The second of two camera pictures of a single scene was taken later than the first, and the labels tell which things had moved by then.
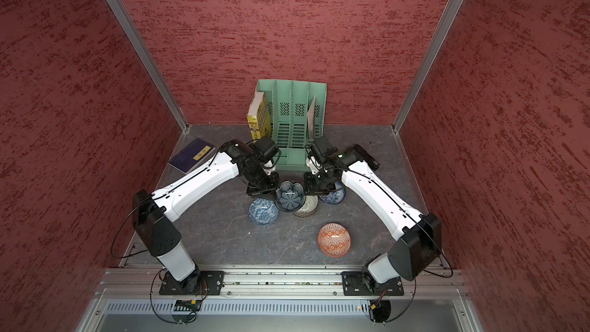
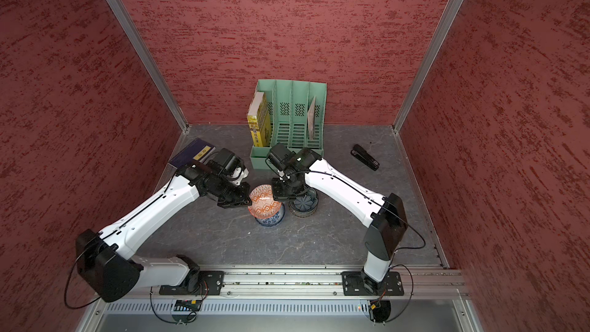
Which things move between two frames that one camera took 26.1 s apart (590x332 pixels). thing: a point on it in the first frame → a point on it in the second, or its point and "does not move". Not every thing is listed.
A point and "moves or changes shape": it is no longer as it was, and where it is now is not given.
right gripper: [311, 188] → [280, 194]
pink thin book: [311, 114] does not move
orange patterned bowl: [334, 240] → [263, 205]
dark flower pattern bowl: [290, 197] moves or changes shape
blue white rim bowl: [336, 196] moves or changes shape
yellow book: [259, 117] does not move
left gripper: [266, 191] → [243, 199]
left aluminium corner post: [138, 43] does not move
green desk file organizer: [297, 111] does not move
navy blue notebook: [190, 157] does not move
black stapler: [362, 154] does not move
